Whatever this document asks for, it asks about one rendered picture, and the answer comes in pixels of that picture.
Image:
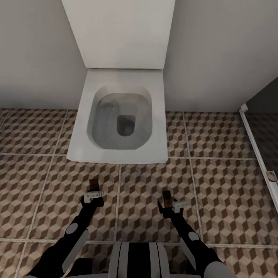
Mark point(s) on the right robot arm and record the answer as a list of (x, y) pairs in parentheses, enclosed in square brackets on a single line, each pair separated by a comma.
[(204, 260)]

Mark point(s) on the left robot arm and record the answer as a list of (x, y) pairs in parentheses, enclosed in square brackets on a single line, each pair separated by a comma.
[(56, 260)]

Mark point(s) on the mousetrap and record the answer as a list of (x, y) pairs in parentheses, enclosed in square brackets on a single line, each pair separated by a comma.
[(167, 199), (94, 186)]

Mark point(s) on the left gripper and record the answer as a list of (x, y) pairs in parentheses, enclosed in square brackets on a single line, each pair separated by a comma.
[(91, 207)]

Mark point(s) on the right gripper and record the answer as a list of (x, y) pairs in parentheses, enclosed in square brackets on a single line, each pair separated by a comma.
[(169, 213)]

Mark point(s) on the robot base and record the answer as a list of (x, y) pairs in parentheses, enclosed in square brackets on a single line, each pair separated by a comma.
[(82, 268)]

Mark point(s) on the door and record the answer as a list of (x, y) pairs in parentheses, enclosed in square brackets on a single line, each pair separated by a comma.
[(262, 116)]

